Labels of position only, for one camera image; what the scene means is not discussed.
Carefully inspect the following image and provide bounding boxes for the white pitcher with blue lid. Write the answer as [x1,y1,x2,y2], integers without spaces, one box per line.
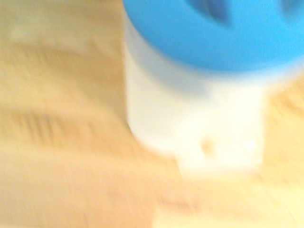
[122,0,304,179]

